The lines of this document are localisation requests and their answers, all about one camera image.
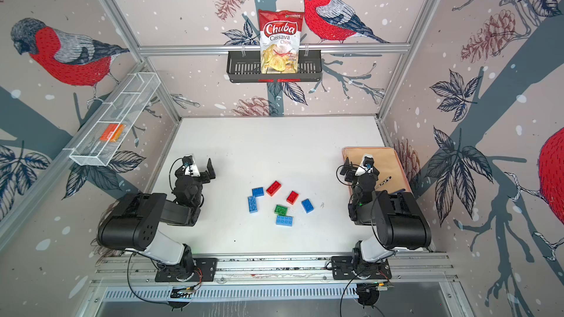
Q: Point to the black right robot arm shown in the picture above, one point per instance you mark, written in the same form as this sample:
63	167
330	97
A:
395	219

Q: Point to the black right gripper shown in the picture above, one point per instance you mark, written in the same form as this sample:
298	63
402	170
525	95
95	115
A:
351	171

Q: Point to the green lego brick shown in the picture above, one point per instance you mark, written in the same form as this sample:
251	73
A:
281	210

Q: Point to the blue square lego brick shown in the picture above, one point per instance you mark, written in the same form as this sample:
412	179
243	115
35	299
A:
307	206

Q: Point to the Chuba cassava chips bag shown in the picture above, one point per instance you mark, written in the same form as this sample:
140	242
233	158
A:
280	36

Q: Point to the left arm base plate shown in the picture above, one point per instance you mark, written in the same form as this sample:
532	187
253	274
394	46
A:
202	269

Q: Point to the white wire shelf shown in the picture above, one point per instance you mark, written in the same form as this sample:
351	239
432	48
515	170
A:
125	106

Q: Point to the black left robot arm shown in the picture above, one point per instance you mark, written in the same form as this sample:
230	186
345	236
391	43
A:
133	224

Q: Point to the small blue lego brick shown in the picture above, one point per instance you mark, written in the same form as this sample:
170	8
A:
258	192

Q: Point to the purple spoon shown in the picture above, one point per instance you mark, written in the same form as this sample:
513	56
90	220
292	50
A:
385	181

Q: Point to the light blue long lego brick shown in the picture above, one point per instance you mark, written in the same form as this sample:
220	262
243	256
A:
285	221

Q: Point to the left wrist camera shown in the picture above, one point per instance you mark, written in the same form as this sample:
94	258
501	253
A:
189	168

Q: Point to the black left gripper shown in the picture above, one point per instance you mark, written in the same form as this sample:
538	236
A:
205	178

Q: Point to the tan wooden tray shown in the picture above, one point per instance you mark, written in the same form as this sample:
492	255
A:
388	164

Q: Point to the orange red block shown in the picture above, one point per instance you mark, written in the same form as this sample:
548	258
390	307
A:
112	133

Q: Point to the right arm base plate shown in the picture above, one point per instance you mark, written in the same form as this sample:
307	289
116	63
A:
345	268

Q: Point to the long red lego brick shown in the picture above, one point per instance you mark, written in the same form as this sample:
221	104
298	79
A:
273	188

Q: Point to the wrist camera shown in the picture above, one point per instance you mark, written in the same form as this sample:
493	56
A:
189	168
366	165

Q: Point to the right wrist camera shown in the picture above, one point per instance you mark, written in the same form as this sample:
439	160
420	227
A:
366	165

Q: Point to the small red lego brick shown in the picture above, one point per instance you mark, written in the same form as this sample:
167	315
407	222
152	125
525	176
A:
292	197

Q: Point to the black wire basket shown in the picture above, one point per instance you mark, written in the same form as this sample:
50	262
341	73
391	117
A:
246	68

